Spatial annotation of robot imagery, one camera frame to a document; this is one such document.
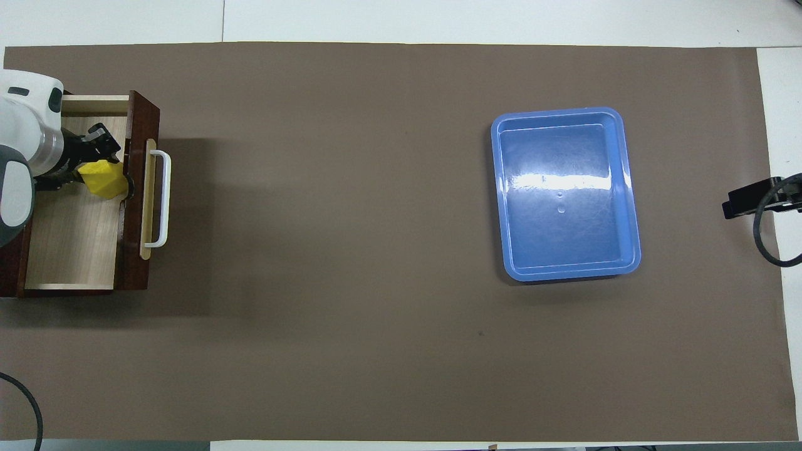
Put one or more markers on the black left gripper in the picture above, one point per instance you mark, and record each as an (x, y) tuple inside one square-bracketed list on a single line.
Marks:
[(74, 150)]

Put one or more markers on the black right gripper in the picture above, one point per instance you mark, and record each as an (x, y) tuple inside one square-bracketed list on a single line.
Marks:
[(791, 197)]

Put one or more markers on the yellow cube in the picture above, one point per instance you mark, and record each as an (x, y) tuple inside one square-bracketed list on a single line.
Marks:
[(103, 178)]

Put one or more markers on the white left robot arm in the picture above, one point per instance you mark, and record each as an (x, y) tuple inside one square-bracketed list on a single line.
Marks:
[(22, 144)]

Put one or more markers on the dark wooden drawer cabinet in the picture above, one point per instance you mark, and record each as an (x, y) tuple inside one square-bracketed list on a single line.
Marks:
[(9, 269)]

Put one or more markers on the blue plastic tray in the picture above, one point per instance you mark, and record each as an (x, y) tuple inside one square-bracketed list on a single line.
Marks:
[(564, 194)]

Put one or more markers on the brown paper table mat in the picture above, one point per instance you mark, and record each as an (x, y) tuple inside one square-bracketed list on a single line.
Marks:
[(376, 250)]

